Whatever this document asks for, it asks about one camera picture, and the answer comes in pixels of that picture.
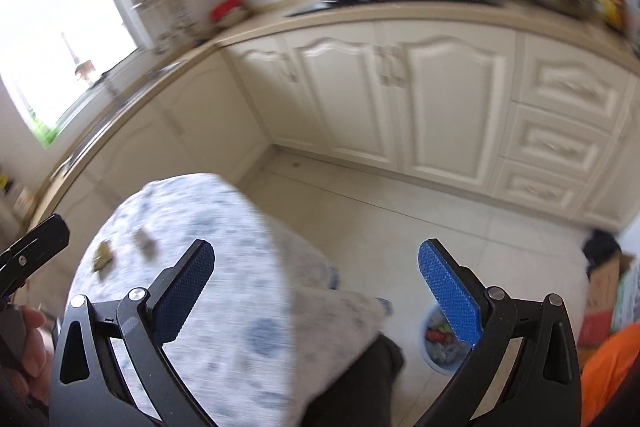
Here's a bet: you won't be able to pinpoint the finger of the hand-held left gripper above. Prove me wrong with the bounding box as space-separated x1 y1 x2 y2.
0 214 70 298

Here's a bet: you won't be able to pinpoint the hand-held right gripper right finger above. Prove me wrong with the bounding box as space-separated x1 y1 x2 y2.
415 238 582 427

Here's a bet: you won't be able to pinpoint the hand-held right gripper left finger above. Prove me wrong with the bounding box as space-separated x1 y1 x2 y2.
49 238 216 427

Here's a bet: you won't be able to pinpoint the blue waste bin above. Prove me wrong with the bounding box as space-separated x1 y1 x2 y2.
417 307 476 375

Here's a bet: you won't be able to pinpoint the person's left hand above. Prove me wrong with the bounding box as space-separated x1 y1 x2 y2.
7 308 53 405

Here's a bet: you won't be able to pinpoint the round table with cloth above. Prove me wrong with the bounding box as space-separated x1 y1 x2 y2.
70 172 396 427

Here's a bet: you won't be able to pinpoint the small brown scrap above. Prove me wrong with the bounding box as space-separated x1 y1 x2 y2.
134 231 158 258
92 243 115 273

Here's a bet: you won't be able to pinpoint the person's leg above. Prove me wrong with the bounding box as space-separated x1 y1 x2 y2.
295 332 406 427

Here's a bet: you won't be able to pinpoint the cardboard box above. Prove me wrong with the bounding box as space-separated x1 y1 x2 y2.
585 252 636 323

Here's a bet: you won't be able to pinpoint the orange cloth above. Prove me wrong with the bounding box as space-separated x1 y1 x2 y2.
580 322 640 427

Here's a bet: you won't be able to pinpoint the cream lower kitchen cabinets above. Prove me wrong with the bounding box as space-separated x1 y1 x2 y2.
75 19 640 228

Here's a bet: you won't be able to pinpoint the kitchen window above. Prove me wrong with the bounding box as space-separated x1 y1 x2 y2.
0 0 146 148

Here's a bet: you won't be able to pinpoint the red bowl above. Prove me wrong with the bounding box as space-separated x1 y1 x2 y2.
210 0 248 25

